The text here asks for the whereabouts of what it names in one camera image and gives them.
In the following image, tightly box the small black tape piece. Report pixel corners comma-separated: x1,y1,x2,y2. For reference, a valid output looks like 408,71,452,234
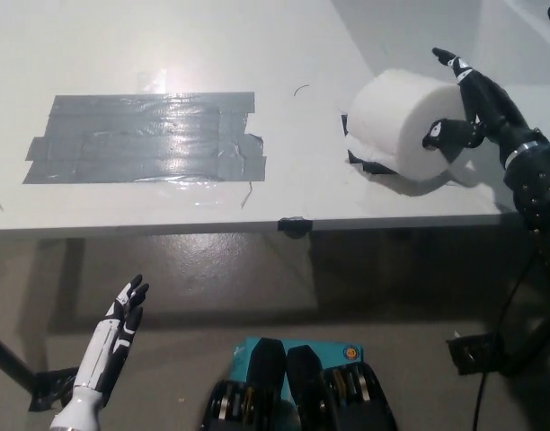
277,216,314,239

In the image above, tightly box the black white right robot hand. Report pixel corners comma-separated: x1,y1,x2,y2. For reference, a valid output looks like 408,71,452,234
430,47,540,168

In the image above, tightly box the white toilet paper roll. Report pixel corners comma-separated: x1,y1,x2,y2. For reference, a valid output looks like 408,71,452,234
348,67,483,188

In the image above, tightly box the black diagonal table leg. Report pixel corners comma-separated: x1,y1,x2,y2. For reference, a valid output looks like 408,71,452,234
0,330,36,396
499,309,550,376

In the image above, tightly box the grey duct tape patch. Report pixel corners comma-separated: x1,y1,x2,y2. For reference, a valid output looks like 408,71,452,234
22,92,268,185

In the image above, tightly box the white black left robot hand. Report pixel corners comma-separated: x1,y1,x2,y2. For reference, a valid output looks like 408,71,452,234
72,274,150,392

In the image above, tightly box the black teal robot torso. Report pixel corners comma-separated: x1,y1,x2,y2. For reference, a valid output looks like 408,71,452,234
200,336,400,431

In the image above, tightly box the black tape square patch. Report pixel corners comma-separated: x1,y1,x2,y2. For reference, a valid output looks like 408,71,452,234
341,114,395,176

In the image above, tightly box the thin black cable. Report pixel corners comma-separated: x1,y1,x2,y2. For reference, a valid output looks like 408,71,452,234
473,259,535,431

